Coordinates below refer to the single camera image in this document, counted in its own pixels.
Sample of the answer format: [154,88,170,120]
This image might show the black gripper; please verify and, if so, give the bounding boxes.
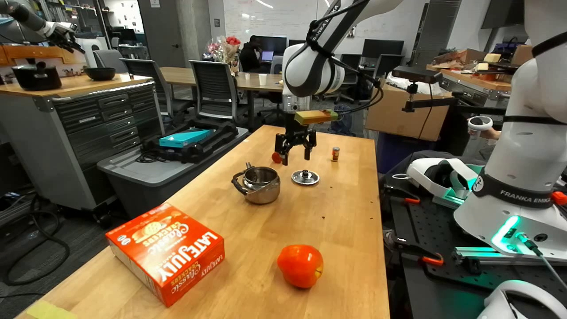
[273,111,319,166]

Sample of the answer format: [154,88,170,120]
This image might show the silver pot lid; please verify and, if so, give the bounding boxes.
[289,168,320,187]

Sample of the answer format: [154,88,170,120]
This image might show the silver metal pot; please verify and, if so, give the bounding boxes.
[230,164,281,207]

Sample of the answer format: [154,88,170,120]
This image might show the black bag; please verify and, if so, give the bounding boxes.
[140,120,239,164]

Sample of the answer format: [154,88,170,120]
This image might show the seated person dark clothes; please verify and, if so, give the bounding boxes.
[237,33,269,74]

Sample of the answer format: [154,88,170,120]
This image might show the grey mesh office chair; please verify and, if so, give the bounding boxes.
[189,58,239,122]
[122,56,173,113]

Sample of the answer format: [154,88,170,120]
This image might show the cardboard box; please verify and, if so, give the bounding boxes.
[365,81,453,143]

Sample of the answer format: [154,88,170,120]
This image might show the teal box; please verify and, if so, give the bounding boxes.
[157,127,214,148]

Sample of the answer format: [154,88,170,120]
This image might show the orange tomato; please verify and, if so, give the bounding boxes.
[276,242,326,290]

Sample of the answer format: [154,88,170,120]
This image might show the black computer monitor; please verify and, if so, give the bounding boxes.
[361,37,405,60]

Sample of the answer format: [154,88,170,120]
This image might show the wooden background table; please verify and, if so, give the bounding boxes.
[157,65,285,93]

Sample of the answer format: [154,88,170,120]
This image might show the white VR headset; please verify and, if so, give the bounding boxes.
[405,155,482,205]

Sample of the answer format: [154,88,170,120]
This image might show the grey plastic tote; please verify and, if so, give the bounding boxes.
[95,125,250,217]

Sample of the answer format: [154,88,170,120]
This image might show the orange cracker box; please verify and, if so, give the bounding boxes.
[104,202,226,308]

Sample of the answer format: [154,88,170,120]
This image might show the white VR controller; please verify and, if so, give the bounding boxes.
[466,113,496,136]

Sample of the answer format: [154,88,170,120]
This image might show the black bowl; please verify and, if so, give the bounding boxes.
[83,65,117,83]

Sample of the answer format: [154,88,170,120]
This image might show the aluminium extrusion bar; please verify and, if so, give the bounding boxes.
[453,244,567,262]

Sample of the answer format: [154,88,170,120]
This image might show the grey drawer cabinet wooden top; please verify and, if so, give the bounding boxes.
[0,72,166,212]

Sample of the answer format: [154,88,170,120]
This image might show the orange wooden board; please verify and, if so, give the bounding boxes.
[0,44,87,69]

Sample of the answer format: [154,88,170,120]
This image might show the yellow sponge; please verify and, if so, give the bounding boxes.
[23,299,78,319]

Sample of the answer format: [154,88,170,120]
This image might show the yellowish wrist camera block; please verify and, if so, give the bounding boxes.
[294,108,340,127]

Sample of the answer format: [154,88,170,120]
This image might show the orange handled clamp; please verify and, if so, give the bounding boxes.
[386,228,446,269]
[382,182,421,207]

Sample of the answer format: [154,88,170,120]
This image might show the black bar camera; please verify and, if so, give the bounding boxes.
[391,65,444,85]

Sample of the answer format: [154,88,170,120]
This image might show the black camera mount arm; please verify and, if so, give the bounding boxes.
[402,95,510,113]

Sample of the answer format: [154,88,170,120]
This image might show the black floor cable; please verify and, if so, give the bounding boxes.
[0,193,72,287]

